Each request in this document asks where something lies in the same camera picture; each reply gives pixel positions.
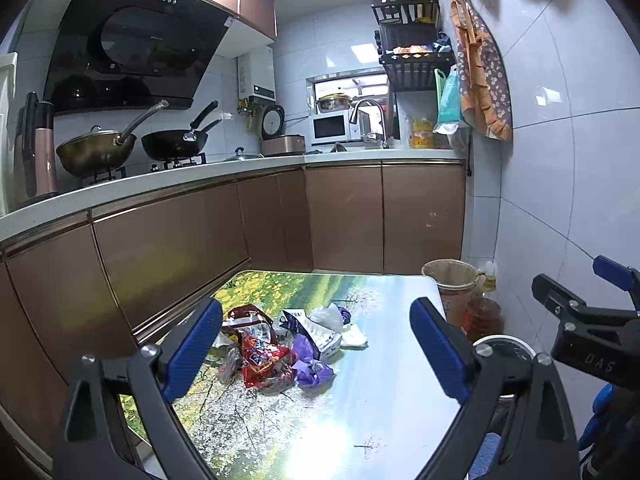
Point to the black frying pan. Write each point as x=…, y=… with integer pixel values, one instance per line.
x=170, y=142

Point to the brown lower cabinets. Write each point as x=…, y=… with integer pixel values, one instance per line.
x=345, y=215

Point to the beige bin with clear liner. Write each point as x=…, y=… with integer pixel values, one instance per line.
x=452, y=280

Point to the clear plastic wrapper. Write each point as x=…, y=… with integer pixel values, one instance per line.
x=230, y=366

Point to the cooking oil bottle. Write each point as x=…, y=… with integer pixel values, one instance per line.
x=482, y=317

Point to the black wall rack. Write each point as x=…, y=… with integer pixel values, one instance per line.
x=410, y=67

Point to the pot lid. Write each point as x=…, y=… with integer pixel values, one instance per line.
x=242, y=155

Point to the golden wok with lid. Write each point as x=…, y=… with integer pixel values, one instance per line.
x=92, y=152

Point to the black range hood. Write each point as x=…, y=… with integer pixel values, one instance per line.
x=135, y=35

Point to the dark red snack wrapper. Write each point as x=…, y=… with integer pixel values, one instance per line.
x=245, y=321

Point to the orange and brown apron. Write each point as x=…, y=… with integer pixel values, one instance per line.
x=485, y=75

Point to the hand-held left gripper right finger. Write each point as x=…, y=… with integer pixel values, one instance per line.
x=440, y=355

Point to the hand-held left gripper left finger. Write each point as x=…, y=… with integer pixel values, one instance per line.
x=195, y=345

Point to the white tissue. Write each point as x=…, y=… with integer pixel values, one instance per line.
x=355, y=337

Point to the person's right hand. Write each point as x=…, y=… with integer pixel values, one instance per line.
x=597, y=420

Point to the white and blue packet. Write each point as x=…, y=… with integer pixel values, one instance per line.
x=320, y=339

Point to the white kitchen countertop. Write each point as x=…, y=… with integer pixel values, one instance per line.
x=210, y=175

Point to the large purple wrapper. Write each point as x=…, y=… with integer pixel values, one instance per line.
x=311, y=372

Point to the steel pot with lid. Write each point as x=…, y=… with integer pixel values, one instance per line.
x=334, y=104

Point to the teal plastic bag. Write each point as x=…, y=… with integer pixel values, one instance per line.
x=450, y=105

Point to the white bin with black liner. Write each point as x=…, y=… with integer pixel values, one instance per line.
x=500, y=345

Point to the gas stove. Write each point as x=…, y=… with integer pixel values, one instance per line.
x=186, y=162

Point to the brown rice cooker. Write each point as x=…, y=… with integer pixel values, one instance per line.
x=285, y=145

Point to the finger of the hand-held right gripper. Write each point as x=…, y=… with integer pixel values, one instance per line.
x=555, y=292
x=612, y=270

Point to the kitchen window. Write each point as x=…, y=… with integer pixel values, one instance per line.
x=370, y=85

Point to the white microwave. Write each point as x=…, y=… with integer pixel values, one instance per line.
x=330, y=129

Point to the white water heater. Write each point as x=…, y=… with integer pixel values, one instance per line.
x=260, y=75

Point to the landscape print table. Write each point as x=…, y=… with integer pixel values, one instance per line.
x=350, y=410

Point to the steel faucet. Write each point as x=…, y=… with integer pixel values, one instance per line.
x=367, y=102

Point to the small purple wrapper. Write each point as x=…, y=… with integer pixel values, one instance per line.
x=345, y=315

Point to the yellow dish soap bottle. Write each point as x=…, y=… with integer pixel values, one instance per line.
x=422, y=135

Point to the bright red snack wrapper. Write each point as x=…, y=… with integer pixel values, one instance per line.
x=265, y=360

